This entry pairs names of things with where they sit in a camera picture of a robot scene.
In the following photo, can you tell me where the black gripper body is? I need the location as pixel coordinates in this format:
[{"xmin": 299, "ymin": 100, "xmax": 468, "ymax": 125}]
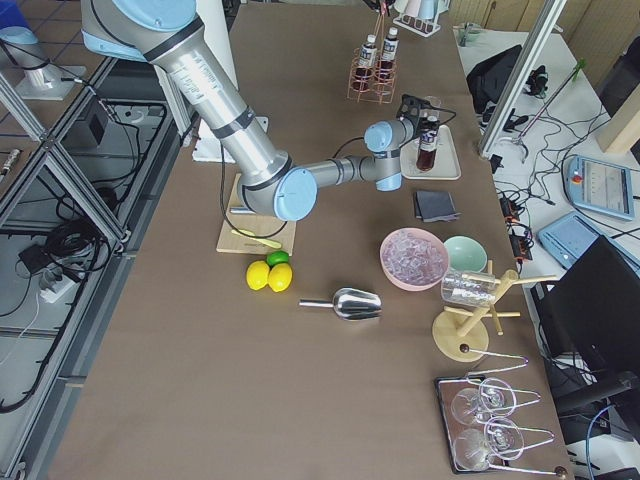
[{"xmin": 396, "ymin": 94, "xmax": 440, "ymax": 138}]

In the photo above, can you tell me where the copper wire bottle basket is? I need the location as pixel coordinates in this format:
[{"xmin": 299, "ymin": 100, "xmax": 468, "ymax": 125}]
[{"xmin": 346, "ymin": 10, "xmax": 397, "ymax": 104}]

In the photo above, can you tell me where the tea bottle white cap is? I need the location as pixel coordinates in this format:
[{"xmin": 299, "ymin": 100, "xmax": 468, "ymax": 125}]
[{"xmin": 416, "ymin": 117, "xmax": 439, "ymax": 171}]

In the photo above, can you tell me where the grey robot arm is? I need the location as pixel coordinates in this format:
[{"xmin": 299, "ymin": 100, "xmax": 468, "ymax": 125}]
[{"xmin": 81, "ymin": 1, "xmax": 428, "ymax": 221}]

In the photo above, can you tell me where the clear wine glass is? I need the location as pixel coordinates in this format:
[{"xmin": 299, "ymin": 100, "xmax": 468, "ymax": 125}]
[{"xmin": 421, "ymin": 96, "xmax": 441, "ymax": 119}]

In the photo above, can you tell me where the cream rabbit tray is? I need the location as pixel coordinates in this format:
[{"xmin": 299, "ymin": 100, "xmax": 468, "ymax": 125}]
[{"xmin": 395, "ymin": 122, "xmax": 462, "ymax": 180}]

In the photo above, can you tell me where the white cup rack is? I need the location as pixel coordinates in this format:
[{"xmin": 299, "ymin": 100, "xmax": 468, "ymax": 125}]
[{"xmin": 393, "ymin": 0, "xmax": 450, "ymax": 38}]

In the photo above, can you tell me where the blue cup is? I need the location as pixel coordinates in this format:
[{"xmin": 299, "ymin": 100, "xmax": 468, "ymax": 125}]
[{"xmin": 417, "ymin": 0, "xmax": 439, "ymax": 20}]

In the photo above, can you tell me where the pink cup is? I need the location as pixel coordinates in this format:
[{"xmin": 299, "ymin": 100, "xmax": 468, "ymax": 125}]
[{"xmin": 403, "ymin": 0, "xmax": 421, "ymax": 18}]

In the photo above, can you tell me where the grey folded cloth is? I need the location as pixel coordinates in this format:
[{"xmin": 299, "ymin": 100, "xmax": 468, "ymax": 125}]
[{"xmin": 413, "ymin": 190, "xmax": 460, "ymax": 223}]

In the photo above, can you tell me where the pink ice bowl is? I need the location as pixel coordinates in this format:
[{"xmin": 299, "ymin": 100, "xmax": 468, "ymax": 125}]
[{"xmin": 379, "ymin": 227, "xmax": 449, "ymax": 292}]

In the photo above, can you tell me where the green bowl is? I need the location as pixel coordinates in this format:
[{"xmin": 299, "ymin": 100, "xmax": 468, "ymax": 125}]
[{"xmin": 444, "ymin": 236, "xmax": 488, "ymax": 272}]

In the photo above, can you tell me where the wooden cutting board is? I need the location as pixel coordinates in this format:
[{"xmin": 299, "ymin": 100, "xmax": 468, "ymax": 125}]
[{"xmin": 216, "ymin": 173, "xmax": 296, "ymax": 255}]

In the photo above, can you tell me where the glass jar on stand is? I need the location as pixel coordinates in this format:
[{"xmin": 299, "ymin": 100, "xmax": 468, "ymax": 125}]
[{"xmin": 440, "ymin": 269, "xmax": 500, "ymax": 307}]

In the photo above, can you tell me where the blue teach pendant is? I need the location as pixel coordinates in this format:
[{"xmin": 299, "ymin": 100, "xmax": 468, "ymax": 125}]
[
  {"xmin": 537, "ymin": 213, "xmax": 604, "ymax": 270},
  {"xmin": 565, "ymin": 156, "xmax": 635, "ymax": 221}
]

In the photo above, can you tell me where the green lime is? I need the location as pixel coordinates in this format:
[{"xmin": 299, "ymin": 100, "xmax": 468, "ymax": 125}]
[{"xmin": 266, "ymin": 250, "xmax": 290, "ymax": 267}]

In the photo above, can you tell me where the metal ice scoop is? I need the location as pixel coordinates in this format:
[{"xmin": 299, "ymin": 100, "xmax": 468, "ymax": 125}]
[{"xmin": 298, "ymin": 287, "xmax": 382, "ymax": 321}]

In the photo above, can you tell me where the yellow lemon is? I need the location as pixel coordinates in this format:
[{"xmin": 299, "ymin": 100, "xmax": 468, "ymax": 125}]
[
  {"xmin": 268, "ymin": 263, "xmax": 293, "ymax": 293},
  {"xmin": 245, "ymin": 260, "xmax": 270, "ymax": 291}
]

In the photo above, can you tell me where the wooden glass tree stand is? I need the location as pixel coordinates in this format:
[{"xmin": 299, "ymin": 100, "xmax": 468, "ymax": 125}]
[{"xmin": 432, "ymin": 270, "xmax": 558, "ymax": 362}]

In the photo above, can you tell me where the black monitor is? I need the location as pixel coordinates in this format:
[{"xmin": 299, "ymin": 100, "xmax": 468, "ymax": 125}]
[{"xmin": 544, "ymin": 236, "xmax": 639, "ymax": 374}]

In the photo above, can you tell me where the wine glass rack tray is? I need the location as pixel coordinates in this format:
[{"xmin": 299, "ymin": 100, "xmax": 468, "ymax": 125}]
[{"xmin": 435, "ymin": 353, "xmax": 568, "ymax": 479}]

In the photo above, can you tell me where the aluminium frame post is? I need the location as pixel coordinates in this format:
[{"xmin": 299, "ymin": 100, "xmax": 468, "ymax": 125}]
[{"xmin": 478, "ymin": 0, "xmax": 566, "ymax": 159}]

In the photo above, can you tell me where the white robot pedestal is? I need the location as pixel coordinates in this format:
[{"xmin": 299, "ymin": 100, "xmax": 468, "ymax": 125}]
[{"xmin": 193, "ymin": 1, "xmax": 274, "ymax": 171}]

